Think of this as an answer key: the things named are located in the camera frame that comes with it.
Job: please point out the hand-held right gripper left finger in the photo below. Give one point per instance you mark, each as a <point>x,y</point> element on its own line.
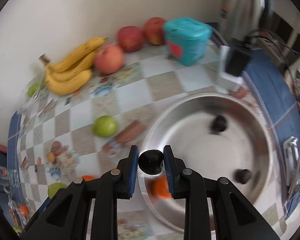
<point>133,172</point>

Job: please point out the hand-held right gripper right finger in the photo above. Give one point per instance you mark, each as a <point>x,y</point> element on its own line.
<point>168,172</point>

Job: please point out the orange mandarin with stem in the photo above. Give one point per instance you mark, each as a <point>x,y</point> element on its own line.
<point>160,187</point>

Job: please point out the dark plum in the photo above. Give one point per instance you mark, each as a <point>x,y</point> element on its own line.
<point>218,123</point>
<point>242,176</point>
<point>151,164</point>

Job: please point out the round metal plate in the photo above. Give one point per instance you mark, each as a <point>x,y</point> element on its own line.
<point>202,142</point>

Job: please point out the small green lime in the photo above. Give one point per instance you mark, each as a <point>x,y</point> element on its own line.
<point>105,127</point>

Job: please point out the green apple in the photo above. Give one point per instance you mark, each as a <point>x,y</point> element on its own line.
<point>56,189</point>

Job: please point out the brown longan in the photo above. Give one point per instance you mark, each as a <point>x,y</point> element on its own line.
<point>51,157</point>

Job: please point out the printed checkered tablecloth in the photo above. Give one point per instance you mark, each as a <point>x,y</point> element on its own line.
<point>130,92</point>

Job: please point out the yellow banana bunch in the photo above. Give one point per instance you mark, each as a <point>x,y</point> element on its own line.
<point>70,82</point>

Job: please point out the pale red apple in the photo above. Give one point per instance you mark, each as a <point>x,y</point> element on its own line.
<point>108,58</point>

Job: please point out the clear bag with limes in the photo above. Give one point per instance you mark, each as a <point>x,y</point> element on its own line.
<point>31,102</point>

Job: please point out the metal clip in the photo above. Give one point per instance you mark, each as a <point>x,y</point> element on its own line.
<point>291,150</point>

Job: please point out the clear glass cup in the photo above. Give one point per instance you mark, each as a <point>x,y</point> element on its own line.
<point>6,176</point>

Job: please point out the clear plastic tray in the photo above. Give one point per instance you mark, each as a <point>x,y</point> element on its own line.
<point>15,220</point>

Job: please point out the black power adapter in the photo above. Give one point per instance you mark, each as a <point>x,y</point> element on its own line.
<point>236,62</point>

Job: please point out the green lime near bananas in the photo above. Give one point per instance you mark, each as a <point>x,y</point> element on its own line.
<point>33,90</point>

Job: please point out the teal plastic box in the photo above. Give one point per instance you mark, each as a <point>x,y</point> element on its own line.
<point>187,41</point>

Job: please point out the steel thermos jug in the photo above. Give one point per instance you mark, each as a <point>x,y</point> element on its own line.
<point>240,10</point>

